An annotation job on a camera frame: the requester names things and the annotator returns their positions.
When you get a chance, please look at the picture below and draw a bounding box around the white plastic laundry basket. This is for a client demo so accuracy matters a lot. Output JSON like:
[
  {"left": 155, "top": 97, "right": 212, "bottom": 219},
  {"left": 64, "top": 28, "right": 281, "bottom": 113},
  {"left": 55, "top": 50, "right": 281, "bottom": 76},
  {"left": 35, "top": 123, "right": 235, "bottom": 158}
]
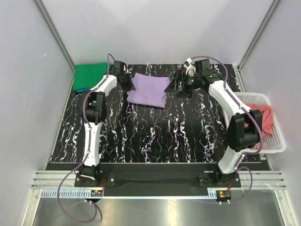
[{"left": 225, "top": 92, "right": 287, "bottom": 153}]

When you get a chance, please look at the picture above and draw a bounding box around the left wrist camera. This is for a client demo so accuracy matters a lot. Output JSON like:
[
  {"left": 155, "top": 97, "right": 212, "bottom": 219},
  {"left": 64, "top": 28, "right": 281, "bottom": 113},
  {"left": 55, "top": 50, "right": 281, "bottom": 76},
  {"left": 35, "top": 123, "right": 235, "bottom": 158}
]
[{"left": 109, "top": 61, "right": 127, "bottom": 76}]

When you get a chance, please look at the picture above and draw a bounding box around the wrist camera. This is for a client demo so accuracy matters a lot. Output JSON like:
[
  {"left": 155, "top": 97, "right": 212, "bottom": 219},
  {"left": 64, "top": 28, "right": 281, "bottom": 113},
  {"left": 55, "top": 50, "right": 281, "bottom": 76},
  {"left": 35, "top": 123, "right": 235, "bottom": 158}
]
[
  {"left": 184, "top": 58, "right": 215, "bottom": 78},
  {"left": 109, "top": 61, "right": 127, "bottom": 76}
]

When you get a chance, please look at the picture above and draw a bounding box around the white slotted cable duct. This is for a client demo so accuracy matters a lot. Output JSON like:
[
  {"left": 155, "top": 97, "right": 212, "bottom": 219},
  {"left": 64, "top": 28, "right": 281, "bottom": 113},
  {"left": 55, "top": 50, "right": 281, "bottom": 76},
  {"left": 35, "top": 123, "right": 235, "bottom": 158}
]
[{"left": 41, "top": 189, "right": 217, "bottom": 200}]

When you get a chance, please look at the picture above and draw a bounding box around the aluminium frame rail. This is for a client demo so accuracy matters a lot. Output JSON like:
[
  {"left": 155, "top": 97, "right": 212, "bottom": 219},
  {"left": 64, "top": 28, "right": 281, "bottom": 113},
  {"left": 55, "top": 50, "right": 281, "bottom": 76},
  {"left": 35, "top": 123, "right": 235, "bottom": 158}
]
[{"left": 31, "top": 170, "right": 286, "bottom": 190}]

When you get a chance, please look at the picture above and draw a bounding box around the red t shirt in basket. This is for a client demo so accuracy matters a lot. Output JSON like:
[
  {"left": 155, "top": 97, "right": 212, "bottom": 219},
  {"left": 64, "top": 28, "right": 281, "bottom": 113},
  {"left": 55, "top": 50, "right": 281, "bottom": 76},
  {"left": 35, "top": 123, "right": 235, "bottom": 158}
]
[{"left": 246, "top": 104, "right": 274, "bottom": 142}]

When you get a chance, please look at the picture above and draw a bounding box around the purple t shirt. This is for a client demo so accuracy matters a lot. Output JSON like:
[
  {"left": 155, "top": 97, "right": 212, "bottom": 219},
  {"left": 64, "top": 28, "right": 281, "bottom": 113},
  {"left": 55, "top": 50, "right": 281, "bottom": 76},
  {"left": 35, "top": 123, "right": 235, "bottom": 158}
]
[{"left": 127, "top": 73, "right": 170, "bottom": 108}]

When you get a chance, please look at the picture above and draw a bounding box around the folded green t shirt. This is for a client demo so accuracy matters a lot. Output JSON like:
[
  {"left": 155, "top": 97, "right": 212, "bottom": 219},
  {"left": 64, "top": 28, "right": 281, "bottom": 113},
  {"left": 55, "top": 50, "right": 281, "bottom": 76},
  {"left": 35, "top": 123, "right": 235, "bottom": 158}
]
[{"left": 73, "top": 63, "right": 107, "bottom": 91}]

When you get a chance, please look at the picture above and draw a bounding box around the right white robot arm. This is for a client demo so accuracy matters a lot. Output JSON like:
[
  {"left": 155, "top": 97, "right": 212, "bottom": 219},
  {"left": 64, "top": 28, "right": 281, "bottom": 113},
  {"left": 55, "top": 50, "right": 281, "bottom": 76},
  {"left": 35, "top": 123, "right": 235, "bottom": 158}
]
[{"left": 165, "top": 69, "right": 263, "bottom": 177}]

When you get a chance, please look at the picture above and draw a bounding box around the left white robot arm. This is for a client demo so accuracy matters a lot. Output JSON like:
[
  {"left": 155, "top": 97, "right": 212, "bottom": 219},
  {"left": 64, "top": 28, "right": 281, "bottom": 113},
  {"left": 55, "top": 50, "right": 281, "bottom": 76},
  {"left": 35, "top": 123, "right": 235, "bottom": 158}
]
[{"left": 79, "top": 72, "right": 135, "bottom": 182}]

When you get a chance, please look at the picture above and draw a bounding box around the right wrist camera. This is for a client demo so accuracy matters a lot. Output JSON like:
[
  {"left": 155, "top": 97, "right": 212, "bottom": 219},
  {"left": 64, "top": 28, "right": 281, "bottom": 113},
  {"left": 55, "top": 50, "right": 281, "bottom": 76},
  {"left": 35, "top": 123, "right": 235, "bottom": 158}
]
[{"left": 184, "top": 58, "right": 215, "bottom": 78}]

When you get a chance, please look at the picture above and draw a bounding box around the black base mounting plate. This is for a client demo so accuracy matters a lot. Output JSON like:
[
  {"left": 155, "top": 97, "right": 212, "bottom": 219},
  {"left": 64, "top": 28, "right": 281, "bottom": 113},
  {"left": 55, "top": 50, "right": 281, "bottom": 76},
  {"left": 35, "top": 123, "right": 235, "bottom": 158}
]
[{"left": 75, "top": 163, "right": 241, "bottom": 198}]

